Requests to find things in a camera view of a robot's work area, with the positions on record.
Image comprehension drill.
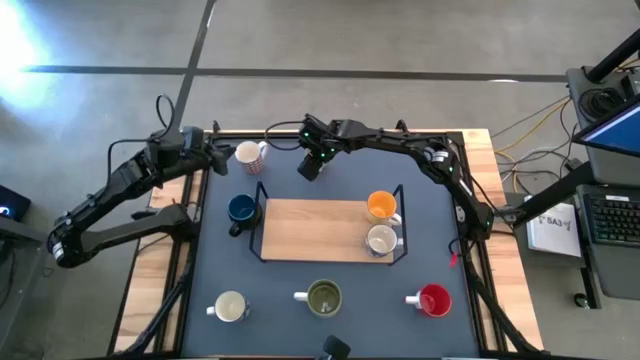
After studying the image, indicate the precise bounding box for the grey laptop lit keyboard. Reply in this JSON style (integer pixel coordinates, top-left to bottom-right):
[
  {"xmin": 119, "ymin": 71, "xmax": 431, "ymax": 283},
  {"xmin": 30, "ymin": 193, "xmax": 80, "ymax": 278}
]
[{"xmin": 574, "ymin": 183, "xmax": 640, "ymax": 301}]

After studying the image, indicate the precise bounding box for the wooden shelf rack black frame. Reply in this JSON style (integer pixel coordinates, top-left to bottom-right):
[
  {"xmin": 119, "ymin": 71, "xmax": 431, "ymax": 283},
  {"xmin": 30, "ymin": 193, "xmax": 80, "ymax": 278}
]
[{"xmin": 248, "ymin": 179, "xmax": 409, "ymax": 266}]

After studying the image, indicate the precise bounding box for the open laptop blue screen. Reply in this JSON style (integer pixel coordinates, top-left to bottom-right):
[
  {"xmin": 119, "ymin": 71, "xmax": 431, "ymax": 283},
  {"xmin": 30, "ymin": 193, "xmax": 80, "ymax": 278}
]
[{"xmin": 572, "ymin": 97, "xmax": 640, "ymax": 159}]

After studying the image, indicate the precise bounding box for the black device with screen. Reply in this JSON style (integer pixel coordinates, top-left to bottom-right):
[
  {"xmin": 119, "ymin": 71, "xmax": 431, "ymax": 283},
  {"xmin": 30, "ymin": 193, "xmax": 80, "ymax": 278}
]
[{"xmin": 0, "ymin": 184, "xmax": 32, "ymax": 224}]

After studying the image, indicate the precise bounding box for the white mug dark print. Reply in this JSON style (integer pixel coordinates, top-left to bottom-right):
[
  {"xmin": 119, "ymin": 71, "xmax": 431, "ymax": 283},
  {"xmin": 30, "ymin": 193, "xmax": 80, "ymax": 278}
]
[{"xmin": 206, "ymin": 290, "xmax": 251, "ymax": 323}]

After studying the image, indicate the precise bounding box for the yellow floor cable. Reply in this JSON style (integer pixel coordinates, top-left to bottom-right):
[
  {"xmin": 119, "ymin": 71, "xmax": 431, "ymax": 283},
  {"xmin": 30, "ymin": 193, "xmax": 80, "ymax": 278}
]
[{"xmin": 492, "ymin": 97, "xmax": 571, "ymax": 154}]

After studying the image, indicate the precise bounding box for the white and red mug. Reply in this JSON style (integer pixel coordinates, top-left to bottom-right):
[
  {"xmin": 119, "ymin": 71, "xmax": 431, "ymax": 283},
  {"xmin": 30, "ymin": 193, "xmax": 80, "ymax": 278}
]
[{"xmin": 404, "ymin": 283, "xmax": 454, "ymax": 319}]

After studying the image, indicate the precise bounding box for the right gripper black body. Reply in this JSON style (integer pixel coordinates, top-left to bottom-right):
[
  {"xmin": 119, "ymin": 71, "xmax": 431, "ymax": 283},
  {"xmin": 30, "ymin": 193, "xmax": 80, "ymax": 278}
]
[{"xmin": 299, "ymin": 113, "xmax": 346, "ymax": 160}]

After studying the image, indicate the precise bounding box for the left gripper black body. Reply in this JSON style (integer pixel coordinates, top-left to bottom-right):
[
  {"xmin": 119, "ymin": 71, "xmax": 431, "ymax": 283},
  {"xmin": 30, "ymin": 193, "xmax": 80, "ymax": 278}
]
[{"xmin": 197, "ymin": 141, "xmax": 226, "ymax": 174}]

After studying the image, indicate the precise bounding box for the dark blue mug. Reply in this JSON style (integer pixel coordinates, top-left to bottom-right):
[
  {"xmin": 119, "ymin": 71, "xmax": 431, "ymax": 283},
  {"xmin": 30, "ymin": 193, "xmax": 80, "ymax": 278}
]
[{"xmin": 227, "ymin": 193, "xmax": 263, "ymax": 238}]

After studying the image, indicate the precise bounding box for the orange mug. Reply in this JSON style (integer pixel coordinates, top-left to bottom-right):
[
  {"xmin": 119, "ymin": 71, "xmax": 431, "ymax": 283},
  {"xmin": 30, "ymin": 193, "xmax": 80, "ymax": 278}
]
[{"xmin": 364, "ymin": 189, "xmax": 404, "ymax": 227}]

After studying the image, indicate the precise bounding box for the white mug red checked pattern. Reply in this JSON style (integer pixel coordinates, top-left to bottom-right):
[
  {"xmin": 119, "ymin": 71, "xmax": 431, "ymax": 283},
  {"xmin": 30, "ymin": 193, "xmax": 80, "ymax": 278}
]
[{"xmin": 234, "ymin": 140, "xmax": 270, "ymax": 175}]

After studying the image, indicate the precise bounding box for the blue-grey table mat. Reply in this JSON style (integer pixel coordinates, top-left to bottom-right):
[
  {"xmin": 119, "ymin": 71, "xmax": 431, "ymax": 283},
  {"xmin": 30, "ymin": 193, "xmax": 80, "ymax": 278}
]
[{"xmin": 180, "ymin": 137, "xmax": 481, "ymax": 359}]

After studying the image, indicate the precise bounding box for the coiled black cable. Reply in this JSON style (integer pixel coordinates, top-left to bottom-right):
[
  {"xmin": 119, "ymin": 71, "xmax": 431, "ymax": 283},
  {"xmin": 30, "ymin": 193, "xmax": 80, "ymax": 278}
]
[{"xmin": 578, "ymin": 87, "xmax": 626, "ymax": 122}]

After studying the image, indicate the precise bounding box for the white mug green interior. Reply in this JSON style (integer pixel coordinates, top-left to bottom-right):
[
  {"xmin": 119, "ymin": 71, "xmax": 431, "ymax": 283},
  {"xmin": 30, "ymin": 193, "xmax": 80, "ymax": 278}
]
[{"xmin": 293, "ymin": 278, "xmax": 344, "ymax": 320}]

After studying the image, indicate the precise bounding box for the grey metal stand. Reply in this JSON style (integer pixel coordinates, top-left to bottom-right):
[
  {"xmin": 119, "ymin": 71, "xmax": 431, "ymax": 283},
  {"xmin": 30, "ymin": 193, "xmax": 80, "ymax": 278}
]
[{"xmin": 0, "ymin": 214, "xmax": 61, "ymax": 360}]

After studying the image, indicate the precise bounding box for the black table-level camera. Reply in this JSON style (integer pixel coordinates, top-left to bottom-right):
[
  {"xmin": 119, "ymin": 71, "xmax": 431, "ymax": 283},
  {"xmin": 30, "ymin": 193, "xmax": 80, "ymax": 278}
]
[{"xmin": 319, "ymin": 334, "xmax": 352, "ymax": 360}]

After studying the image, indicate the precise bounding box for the white paper sheet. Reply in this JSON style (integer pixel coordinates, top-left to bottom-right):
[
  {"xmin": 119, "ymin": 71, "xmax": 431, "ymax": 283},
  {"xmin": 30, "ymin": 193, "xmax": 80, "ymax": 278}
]
[{"xmin": 526, "ymin": 199, "xmax": 584, "ymax": 259}]

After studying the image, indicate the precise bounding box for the white mug blue flower print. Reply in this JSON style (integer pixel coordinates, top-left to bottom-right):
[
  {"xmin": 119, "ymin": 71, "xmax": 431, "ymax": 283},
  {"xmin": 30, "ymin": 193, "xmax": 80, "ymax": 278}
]
[{"xmin": 364, "ymin": 223, "xmax": 405, "ymax": 259}]

